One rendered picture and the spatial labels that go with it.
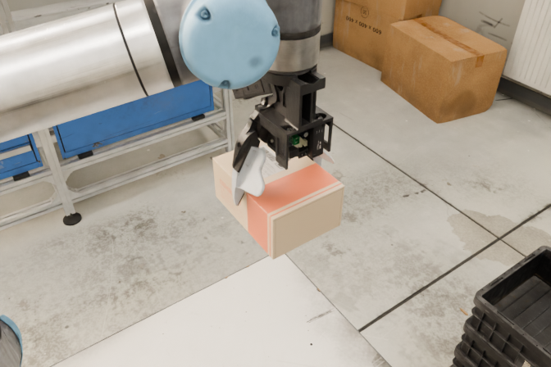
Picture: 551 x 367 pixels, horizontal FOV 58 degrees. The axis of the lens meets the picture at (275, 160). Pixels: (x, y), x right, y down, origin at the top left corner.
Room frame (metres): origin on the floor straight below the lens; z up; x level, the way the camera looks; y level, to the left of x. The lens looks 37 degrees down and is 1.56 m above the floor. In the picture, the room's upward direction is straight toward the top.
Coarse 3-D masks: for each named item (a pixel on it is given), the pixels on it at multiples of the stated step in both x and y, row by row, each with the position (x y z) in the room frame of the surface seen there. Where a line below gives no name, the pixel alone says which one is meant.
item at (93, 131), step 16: (160, 96) 1.93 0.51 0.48; (176, 96) 1.97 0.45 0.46; (192, 96) 2.01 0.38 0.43; (208, 96) 2.06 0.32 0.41; (96, 112) 1.77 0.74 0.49; (112, 112) 1.80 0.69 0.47; (128, 112) 1.84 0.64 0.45; (144, 112) 1.88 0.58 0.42; (160, 112) 1.92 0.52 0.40; (176, 112) 1.96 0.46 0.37; (192, 112) 2.01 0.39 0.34; (64, 128) 1.69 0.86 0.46; (80, 128) 1.72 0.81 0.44; (96, 128) 1.76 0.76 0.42; (112, 128) 1.80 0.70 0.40; (128, 128) 1.83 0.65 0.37; (144, 128) 1.88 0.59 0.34; (64, 144) 1.68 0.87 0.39; (80, 144) 1.71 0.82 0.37; (96, 144) 1.75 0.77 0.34
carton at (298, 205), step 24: (264, 144) 0.63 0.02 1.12; (216, 168) 0.58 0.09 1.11; (264, 168) 0.57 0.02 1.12; (288, 168) 0.57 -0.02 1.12; (312, 168) 0.57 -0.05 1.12; (216, 192) 0.59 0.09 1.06; (264, 192) 0.51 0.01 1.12; (288, 192) 0.51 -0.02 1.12; (312, 192) 0.51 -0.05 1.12; (336, 192) 0.52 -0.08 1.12; (240, 216) 0.53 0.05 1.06; (264, 216) 0.47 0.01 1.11; (288, 216) 0.47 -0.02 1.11; (312, 216) 0.49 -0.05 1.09; (336, 216) 0.52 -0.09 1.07; (264, 240) 0.47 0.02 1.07; (288, 240) 0.47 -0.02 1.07
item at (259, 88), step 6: (252, 84) 0.57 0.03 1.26; (258, 84) 0.55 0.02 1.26; (264, 84) 0.54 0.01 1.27; (270, 84) 0.54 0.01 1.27; (234, 90) 0.61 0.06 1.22; (240, 90) 0.59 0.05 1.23; (246, 90) 0.58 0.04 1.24; (252, 90) 0.57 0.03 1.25; (258, 90) 0.56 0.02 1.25; (264, 90) 0.54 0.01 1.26; (270, 90) 0.54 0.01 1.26; (240, 96) 0.59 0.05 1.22; (246, 96) 0.58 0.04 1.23; (252, 96) 0.57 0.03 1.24
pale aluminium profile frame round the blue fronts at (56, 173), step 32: (0, 0) 1.64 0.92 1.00; (224, 96) 2.09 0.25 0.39; (192, 128) 1.98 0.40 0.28; (224, 128) 2.11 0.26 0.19; (96, 160) 1.72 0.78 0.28; (160, 160) 1.91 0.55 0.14; (0, 192) 1.51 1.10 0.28; (64, 192) 1.64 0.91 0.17; (96, 192) 1.70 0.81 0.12; (0, 224) 1.48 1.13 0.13
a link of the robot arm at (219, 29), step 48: (144, 0) 0.37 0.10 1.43; (192, 0) 0.35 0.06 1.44; (240, 0) 0.34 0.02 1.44; (0, 48) 0.33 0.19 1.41; (48, 48) 0.33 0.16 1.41; (96, 48) 0.33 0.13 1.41; (144, 48) 0.34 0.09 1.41; (192, 48) 0.33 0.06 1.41; (240, 48) 0.34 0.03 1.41; (0, 96) 0.30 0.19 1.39; (48, 96) 0.31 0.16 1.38; (96, 96) 0.32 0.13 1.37; (144, 96) 0.34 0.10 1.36
